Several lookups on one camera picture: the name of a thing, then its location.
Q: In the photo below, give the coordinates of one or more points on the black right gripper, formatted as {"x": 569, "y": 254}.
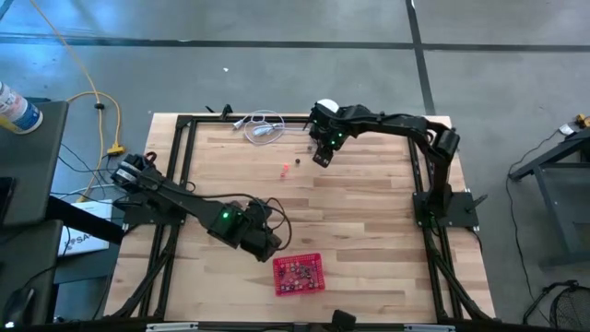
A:
{"x": 329, "y": 129}

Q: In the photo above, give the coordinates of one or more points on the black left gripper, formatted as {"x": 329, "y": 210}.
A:
{"x": 253, "y": 221}

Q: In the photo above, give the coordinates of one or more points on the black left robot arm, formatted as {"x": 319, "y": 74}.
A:
{"x": 184, "y": 203}

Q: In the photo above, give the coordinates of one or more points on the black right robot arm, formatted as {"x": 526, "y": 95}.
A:
{"x": 392, "y": 123}

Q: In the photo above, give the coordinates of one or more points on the white globe lamp metal base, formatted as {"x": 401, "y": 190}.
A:
{"x": 329, "y": 104}

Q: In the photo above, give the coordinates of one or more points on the red slotted plastic basket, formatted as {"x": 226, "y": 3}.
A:
{"x": 315, "y": 258}

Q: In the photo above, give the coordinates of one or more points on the black clamp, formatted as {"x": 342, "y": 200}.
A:
{"x": 226, "y": 111}

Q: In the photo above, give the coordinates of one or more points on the black metal bar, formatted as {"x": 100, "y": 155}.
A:
{"x": 83, "y": 220}

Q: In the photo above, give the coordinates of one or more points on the white printed cardboard box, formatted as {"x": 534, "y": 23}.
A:
{"x": 80, "y": 244}

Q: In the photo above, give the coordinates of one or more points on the black side table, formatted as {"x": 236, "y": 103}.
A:
{"x": 544, "y": 162}

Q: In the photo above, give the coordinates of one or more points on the white tag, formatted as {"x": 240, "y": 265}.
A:
{"x": 567, "y": 129}

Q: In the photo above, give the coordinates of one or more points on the dark grey desk top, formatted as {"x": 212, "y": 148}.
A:
{"x": 32, "y": 175}
{"x": 27, "y": 258}

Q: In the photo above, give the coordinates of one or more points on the yellow tool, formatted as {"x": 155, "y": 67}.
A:
{"x": 583, "y": 121}

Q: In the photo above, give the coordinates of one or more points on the black computer mouse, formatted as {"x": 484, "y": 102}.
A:
{"x": 18, "y": 306}

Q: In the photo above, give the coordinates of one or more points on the white bottle blue label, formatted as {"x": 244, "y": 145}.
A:
{"x": 18, "y": 113}

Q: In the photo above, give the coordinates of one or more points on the black table-level camera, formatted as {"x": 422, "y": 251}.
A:
{"x": 343, "y": 320}

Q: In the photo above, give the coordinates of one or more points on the white frame bracket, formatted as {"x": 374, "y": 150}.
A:
{"x": 428, "y": 328}
{"x": 170, "y": 327}

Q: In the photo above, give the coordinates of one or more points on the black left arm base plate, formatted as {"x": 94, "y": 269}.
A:
{"x": 138, "y": 216}

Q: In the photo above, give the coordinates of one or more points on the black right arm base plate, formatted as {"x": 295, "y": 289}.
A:
{"x": 461, "y": 212}

